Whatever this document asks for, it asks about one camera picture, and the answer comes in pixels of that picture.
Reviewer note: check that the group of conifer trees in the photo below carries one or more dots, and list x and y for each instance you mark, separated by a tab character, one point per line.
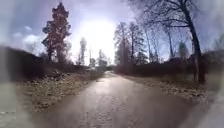
128	46

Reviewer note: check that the slim tree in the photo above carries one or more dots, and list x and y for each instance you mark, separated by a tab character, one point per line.
82	50

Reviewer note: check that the grey asphalt path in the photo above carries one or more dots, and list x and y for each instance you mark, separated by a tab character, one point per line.
113	103

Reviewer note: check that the dark hedge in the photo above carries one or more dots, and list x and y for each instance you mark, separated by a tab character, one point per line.
26	65
160	68

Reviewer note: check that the tall conifer tree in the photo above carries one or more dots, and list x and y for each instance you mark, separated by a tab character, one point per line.
56	33

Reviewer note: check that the leaf-strewn grass verge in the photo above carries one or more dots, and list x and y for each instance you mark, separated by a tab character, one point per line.
173	87
50	90

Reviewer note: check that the bare leaning tree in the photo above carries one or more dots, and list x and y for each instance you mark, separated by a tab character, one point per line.
195	43

